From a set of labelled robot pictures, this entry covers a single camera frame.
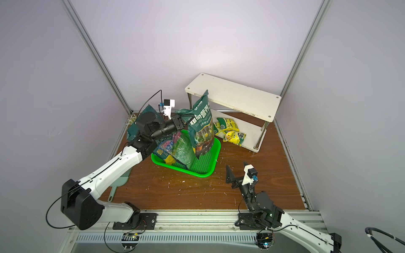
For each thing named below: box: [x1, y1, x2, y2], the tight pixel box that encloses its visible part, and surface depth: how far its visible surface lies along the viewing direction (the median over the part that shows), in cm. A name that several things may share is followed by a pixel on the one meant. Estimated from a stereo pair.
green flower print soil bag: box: [175, 89, 215, 159], surface depth 72 cm
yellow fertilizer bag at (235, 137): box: [222, 130, 247, 148], surface depth 94 cm
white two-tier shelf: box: [185, 72, 283, 154], surface depth 85 cm
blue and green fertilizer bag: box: [152, 131, 196, 170], surface depth 87 cm
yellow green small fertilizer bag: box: [213, 117, 240, 136], surface depth 100 cm
